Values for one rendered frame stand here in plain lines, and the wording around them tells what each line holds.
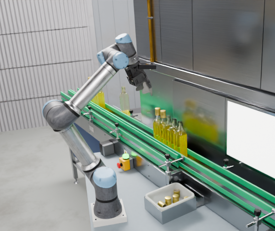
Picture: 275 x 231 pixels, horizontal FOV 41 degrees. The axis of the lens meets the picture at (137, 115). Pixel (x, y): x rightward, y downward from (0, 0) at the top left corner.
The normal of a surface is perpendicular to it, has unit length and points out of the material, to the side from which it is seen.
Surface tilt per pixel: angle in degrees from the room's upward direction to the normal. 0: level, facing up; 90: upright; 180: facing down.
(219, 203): 90
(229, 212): 90
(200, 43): 90
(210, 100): 90
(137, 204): 0
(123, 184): 0
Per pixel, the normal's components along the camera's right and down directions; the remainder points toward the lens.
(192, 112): -0.86, 0.24
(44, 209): -0.07, -0.93
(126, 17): 0.18, 0.33
